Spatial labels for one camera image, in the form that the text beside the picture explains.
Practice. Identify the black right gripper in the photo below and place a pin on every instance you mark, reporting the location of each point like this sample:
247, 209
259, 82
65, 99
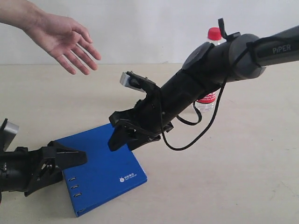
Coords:
149, 118

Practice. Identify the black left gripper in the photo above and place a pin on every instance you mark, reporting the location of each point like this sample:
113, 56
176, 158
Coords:
29, 171

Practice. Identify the blue ring binder notebook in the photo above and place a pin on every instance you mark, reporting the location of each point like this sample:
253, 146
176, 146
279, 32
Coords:
105, 176

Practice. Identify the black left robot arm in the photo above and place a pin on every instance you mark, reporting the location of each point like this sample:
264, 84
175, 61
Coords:
27, 171

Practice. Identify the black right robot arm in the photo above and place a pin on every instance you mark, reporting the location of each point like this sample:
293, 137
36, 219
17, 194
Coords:
207, 69

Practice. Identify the person's bare forearm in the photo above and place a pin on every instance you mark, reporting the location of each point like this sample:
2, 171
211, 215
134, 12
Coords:
21, 14

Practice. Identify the person's open hand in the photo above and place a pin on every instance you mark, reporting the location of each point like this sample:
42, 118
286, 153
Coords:
65, 40

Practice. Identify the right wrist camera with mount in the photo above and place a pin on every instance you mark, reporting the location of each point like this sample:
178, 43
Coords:
136, 82

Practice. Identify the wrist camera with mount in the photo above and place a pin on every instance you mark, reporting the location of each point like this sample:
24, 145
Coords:
136, 82
8, 131

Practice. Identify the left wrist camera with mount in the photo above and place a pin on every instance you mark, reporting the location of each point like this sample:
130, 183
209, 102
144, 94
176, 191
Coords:
8, 131

